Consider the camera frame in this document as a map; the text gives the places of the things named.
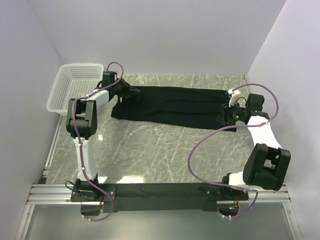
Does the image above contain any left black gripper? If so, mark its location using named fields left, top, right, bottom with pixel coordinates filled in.
left=112, top=77, right=141, bottom=99

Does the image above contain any white plastic basket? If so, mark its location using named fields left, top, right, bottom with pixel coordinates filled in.
left=46, top=63, right=104, bottom=116

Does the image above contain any black t shirt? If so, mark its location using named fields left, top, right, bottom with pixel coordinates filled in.
left=111, top=86, right=229, bottom=130

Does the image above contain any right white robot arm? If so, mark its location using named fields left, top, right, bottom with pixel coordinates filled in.
left=217, top=90, right=291, bottom=200

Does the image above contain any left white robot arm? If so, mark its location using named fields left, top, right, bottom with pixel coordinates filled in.
left=66, top=70, right=141, bottom=201

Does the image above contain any black base beam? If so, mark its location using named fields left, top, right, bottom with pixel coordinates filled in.
left=70, top=182, right=249, bottom=213

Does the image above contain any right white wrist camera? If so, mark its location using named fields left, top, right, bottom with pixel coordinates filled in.
left=226, top=89, right=241, bottom=107

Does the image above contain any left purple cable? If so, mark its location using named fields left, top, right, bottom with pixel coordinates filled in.
left=71, top=61, right=125, bottom=222

